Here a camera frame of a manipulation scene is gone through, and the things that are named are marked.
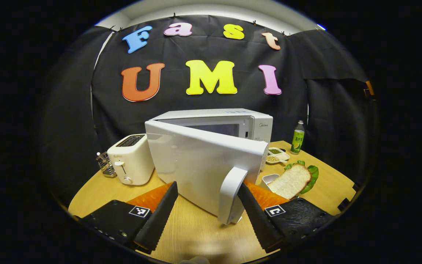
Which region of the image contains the black backdrop cloth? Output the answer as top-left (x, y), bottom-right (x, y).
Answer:
top-left (39, 14), bottom-right (380, 206)

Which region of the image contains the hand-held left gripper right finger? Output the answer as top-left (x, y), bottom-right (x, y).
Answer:
top-left (237, 182), bottom-right (338, 253)

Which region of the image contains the white divided bean dish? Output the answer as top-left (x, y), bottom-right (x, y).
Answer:
top-left (265, 147), bottom-right (290, 165)

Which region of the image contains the green label drink bottle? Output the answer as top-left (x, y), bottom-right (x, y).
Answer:
top-left (290, 120), bottom-right (306, 154)

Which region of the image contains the white toaster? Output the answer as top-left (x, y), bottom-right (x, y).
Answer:
top-left (107, 133), bottom-right (156, 186)

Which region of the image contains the bread and lettuce sandwich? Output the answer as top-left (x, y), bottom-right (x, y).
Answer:
top-left (268, 160), bottom-right (319, 201)

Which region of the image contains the small white ribbed tray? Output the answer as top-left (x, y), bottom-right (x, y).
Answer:
top-left (261, 173), bottom-right (281, 193)

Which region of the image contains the white microwave oven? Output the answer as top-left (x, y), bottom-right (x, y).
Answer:
top-left (145, 108), bottom-right (274, 225)

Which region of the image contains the metal wire basket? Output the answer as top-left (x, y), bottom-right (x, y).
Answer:
top-left (96, 151), bottom-right (118, 178)

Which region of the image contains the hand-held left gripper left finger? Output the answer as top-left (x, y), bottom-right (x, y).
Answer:
top-left (81, 181), bottom-right (179, 254)

